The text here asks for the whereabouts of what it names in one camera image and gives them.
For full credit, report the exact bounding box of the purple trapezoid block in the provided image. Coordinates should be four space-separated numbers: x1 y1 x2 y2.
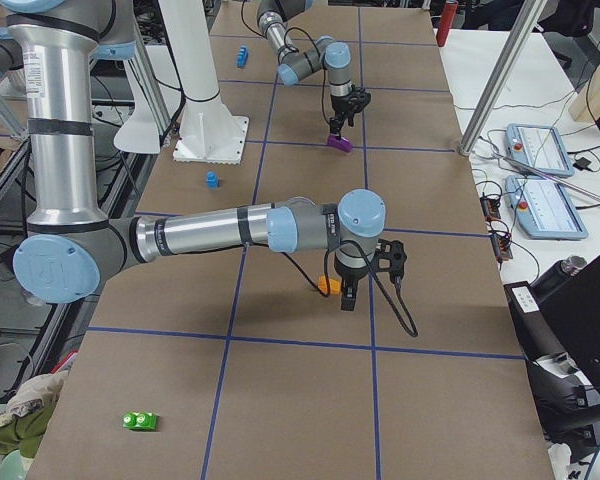
327 134 353 153

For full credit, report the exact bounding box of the black monitor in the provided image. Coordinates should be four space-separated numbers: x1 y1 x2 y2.
556 255 600 386

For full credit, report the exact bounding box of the green two-stud brick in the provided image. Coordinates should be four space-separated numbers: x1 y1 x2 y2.
122 411 159 432

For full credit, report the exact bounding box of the upper blue teach pendant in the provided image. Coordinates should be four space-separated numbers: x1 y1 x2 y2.
505 123 574 178

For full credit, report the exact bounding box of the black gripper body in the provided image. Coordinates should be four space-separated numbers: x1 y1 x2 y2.
329 94 355 125
336 267 368 292

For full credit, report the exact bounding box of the aluminium frame post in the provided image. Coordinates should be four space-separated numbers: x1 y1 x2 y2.
458 0 546 156

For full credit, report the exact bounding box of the red cylinder bottle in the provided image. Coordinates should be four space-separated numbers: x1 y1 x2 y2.
436 0 458 48

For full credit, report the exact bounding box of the orange trapezoid block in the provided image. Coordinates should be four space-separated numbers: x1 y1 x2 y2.
317 275 341 295

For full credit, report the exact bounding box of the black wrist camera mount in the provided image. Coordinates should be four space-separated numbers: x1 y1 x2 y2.
372 239 407 285

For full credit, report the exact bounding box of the lower blue teach pendant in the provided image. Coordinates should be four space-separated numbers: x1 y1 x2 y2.
505 175 589 240

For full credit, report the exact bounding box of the blue teach pendant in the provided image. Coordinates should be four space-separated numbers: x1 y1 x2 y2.
505 175 589 240
505 123 574 178

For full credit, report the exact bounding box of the long blue brick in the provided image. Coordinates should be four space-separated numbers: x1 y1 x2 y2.
236 45 249 69

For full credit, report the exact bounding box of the small blue block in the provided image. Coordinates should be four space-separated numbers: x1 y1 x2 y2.
205 171 220 189

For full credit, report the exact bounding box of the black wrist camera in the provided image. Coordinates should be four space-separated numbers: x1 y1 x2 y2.
348 86 371 127

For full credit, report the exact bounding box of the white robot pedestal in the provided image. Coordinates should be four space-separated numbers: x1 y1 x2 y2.
159 0 249 164

